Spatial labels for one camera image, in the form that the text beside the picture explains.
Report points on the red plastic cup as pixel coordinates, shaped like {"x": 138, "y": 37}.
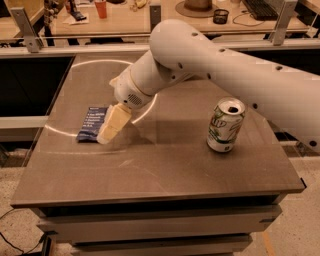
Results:
{"x": 101, "y": 8}

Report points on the grey metal rail bracket left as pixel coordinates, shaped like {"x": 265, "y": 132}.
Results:
{"x": 32, "y": 40}

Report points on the grey metal rail bracket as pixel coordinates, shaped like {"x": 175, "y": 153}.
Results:
{"x": 32, "y": 40}
{"x": 155, "y": 15}
{"x": 287, "y": 10}

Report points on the grey metal rail bracket right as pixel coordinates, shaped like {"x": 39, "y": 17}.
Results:
{"x": 287, "y": 10}

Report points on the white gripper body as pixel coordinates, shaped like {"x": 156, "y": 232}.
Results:
{"x": 127, "y": 90}

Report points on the grey metal rail bracket middle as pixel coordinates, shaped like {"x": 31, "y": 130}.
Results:
{"x": 155, "y": 15}

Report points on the black keyboard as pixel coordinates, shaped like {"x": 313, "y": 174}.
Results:
{"x": 261, "y": 10}

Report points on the white green soda can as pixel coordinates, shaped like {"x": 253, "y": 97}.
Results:
{"x": 225, "y": 124}

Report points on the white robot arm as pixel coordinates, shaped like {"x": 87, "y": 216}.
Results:
{"x": 288, "y": 97}

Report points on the black mesh pen cup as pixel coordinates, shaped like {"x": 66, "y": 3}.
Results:
{"x": 220, "y": 16}

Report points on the tan brimmed hat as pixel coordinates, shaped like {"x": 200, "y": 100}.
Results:
{"x": 196, "y": 8}

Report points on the dark blue rxbar wrapper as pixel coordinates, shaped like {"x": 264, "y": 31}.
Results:
{"x": 91, "y": 124}

